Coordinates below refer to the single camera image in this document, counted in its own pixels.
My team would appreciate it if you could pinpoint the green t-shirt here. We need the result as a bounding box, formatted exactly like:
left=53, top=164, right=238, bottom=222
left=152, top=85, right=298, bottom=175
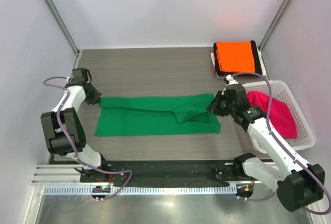
left=95, top=93, right=221, bottom=137

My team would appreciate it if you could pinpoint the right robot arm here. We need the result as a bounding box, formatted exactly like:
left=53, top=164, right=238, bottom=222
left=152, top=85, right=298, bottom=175
left=206, top=83, right=327, bottom=212

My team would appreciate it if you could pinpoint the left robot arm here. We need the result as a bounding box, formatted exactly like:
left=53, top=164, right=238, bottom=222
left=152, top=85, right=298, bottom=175
left=40, top=68, right=110, bottom=182

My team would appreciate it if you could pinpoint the folded black t-shirt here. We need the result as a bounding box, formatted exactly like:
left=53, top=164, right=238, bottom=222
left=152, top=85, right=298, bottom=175
left=213, top=40, right=265, bottom=77

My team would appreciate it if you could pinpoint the folded orange t-shirt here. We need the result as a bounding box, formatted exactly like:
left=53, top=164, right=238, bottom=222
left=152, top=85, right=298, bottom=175
left=215, top=41, right=255, bottom=73

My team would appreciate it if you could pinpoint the pink t-shirt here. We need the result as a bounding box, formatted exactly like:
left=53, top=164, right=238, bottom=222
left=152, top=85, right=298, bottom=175
left=247, top=91, right=297, bottom=139

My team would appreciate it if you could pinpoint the white plastic basket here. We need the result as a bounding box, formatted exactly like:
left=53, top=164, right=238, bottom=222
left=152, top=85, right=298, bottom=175
left=244, top=81, right=315, bottom=151

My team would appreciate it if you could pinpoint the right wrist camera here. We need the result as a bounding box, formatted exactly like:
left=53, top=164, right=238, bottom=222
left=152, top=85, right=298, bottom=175
left=223, top=75, right=238, bottom=86

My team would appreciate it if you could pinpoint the white slotted cable duct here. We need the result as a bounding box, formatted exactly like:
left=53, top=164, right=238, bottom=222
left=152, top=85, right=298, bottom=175
left=43, top=184, right=237, bottom=196

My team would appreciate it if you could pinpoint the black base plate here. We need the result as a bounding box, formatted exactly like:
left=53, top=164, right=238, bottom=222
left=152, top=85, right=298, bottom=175
left=75, top=160, right=253, bottom=188

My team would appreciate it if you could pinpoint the left aluminium frame post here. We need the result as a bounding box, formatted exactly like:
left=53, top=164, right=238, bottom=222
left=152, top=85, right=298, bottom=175
left=44, top=0, right=80, bottom=57

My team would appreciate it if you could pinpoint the aluminium frame post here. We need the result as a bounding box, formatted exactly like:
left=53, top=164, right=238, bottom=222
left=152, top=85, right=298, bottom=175
left=259, top=0, right=292, bottom=51
left=44, top=0, right=80, bottom=57

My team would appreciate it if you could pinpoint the right aluminium frame post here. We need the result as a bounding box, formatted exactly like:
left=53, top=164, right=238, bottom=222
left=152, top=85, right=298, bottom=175
left=259, top=0, right=292, bottom=51

